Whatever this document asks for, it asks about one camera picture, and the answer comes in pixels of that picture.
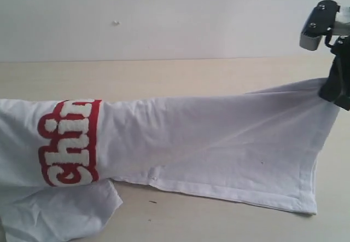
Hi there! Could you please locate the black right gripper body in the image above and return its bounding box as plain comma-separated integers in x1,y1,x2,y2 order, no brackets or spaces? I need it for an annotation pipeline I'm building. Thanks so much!
326,36,349,89

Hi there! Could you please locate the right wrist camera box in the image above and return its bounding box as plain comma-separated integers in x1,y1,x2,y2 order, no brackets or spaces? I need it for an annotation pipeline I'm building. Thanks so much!
299,0,349,51

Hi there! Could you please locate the white t-shirt red lettering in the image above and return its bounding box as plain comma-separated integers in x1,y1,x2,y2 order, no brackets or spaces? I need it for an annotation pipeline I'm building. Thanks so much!
1,79,339,241

